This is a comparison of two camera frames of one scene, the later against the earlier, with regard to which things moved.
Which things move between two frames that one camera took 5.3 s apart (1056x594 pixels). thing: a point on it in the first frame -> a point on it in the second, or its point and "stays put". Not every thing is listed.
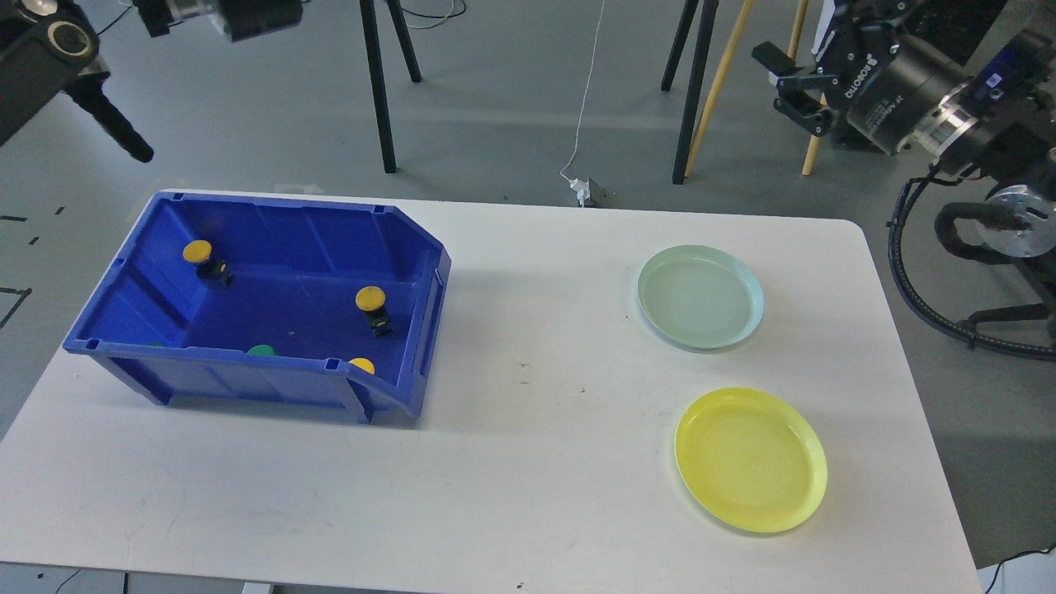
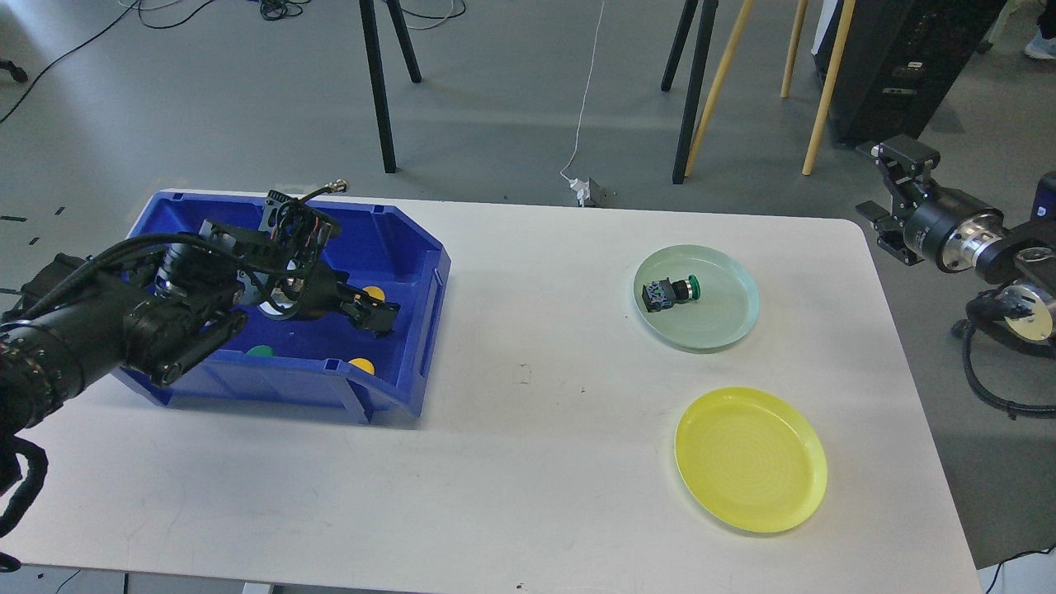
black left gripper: x=47 y=46 -> x=275 y=266
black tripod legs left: x=370 y=24 stays put
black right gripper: x=888 y=84 -> x=932 y=210
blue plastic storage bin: x=229 y=299 stays put
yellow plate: x=751 y=459 stays put
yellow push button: x=370 y=298 stays put
